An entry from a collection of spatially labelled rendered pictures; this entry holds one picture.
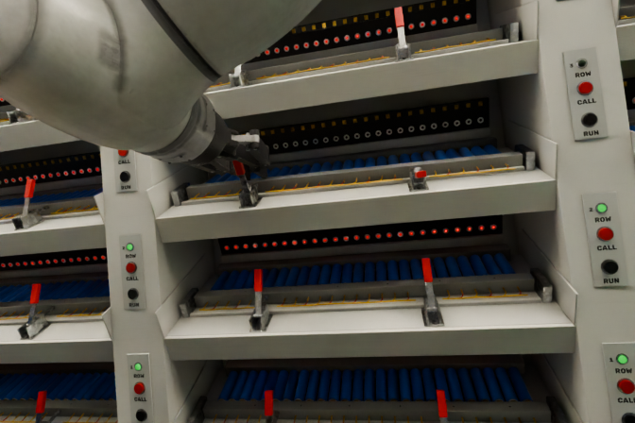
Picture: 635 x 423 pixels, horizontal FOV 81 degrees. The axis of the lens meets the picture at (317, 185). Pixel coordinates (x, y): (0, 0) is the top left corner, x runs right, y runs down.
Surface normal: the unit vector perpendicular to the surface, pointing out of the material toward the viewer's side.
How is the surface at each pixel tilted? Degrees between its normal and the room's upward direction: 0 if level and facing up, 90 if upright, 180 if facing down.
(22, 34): 95
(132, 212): 90
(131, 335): 90
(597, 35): 90
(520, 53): 111
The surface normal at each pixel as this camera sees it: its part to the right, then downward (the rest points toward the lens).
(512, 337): -0.14, 0.32
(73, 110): 0.31, 0.84
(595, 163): -0.19, -0.04
